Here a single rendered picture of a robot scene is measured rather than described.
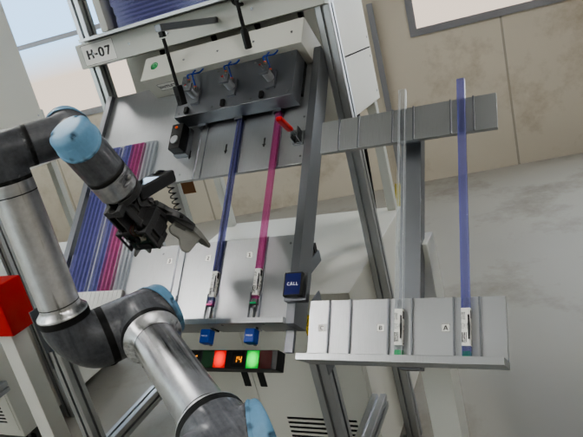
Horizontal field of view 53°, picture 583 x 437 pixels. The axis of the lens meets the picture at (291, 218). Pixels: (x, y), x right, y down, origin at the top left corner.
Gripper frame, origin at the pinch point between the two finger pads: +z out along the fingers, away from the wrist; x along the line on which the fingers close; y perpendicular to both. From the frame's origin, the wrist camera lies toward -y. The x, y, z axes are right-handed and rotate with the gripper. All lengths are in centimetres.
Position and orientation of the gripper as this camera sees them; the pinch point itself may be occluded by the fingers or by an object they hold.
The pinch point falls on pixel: (180, 247)
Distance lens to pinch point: 122.2
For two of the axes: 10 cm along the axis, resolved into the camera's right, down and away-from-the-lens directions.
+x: 9.0, -0.9, -4.2
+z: 3.8, 6.3, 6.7
